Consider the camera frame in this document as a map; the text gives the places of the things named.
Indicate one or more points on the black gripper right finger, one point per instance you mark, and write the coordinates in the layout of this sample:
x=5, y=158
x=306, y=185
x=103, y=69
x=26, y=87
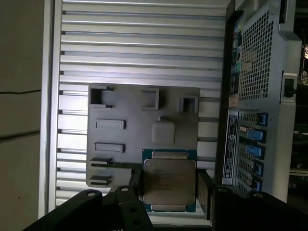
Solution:
x=240, y=211

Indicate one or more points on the silver CPU green edge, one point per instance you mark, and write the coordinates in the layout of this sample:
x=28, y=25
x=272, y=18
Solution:
x=168, y=183

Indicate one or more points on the blue plastic latch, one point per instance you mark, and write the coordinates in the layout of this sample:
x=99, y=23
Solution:
x=257, y=184
x=262, y=119
x=255, y=151
x=259, y=169
x=256, y=136

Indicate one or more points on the grey plastic parts rack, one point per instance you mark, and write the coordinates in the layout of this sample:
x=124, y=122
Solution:
x=134, y=134

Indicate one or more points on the dark grey PC case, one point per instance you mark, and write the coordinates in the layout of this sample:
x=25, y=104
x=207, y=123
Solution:
x=286, y=106

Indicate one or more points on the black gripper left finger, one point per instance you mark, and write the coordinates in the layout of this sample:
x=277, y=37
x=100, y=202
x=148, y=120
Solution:
x=125, y=207

